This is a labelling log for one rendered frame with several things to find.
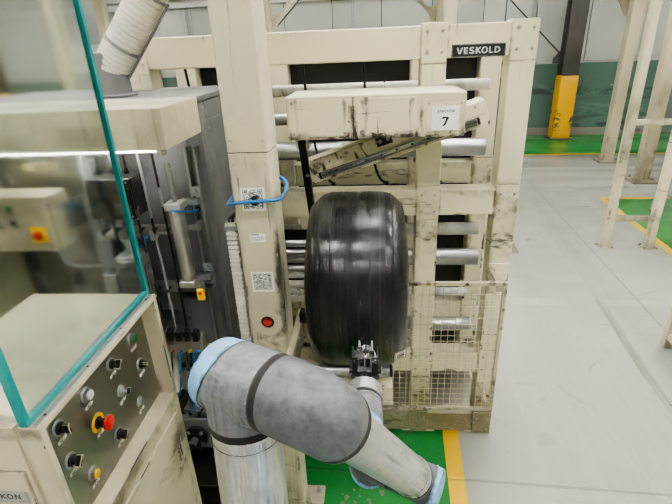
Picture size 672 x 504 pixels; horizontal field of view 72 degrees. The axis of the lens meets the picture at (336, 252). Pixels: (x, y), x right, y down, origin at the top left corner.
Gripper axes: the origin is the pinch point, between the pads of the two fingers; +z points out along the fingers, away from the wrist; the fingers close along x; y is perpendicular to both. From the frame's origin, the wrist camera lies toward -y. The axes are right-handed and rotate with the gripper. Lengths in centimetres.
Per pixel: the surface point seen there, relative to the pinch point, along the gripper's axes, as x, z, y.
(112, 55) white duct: 85, 48, 83
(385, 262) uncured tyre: -5.7, 5.6, 26.1
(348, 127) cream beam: 6, 47, 58
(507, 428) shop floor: -75, 83, -109
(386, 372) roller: -6.7, 14.2, -19.4
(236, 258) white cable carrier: 43, 23, 20
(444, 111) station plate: -26, 47, 62
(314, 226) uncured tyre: 15.6, 15.9, 33.3
